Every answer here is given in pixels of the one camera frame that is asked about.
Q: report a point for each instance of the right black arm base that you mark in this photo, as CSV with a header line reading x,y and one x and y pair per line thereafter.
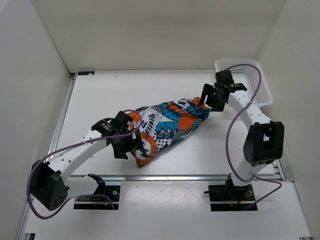
x,y
231,198

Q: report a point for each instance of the right aluminium side rail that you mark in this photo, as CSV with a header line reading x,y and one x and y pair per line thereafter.
x,y
273,171

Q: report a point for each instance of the aluminium side rail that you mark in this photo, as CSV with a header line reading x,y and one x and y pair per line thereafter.
x,y
273,171
61,116

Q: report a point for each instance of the colourful patterned shorts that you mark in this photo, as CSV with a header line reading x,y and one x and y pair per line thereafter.
x,y
166,124

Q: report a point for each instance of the white perforated plastic basket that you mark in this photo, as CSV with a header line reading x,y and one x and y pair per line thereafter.
x,y
248,76

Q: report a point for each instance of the aluminium front rail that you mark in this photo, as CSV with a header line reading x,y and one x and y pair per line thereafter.
x,y
205,177

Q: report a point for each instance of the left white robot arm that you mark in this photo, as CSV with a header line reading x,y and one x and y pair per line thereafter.
x,y
50,180

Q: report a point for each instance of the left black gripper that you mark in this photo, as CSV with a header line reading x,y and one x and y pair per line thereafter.
x,y
133,145

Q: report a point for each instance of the small black corner label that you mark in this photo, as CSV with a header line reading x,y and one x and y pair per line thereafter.
x,y
86,73

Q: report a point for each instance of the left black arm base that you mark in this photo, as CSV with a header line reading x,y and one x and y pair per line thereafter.
x,y
105,197

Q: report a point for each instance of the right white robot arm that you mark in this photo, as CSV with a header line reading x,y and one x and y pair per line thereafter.
x,y
265,138

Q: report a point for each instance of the left aluminium side rail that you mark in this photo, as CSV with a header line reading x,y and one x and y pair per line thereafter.
x,y
61,116

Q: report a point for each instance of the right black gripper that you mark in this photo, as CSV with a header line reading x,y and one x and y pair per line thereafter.
x,y
207,90

